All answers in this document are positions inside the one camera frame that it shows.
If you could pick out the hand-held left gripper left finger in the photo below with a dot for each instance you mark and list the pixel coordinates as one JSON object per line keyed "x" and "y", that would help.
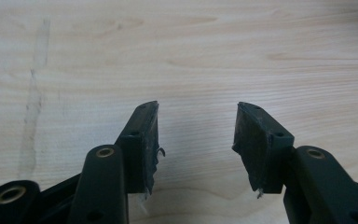
{"x": 136, "y": 146}

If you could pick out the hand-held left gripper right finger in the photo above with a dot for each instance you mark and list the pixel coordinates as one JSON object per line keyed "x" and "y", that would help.
{"x": 261, "y": 149}

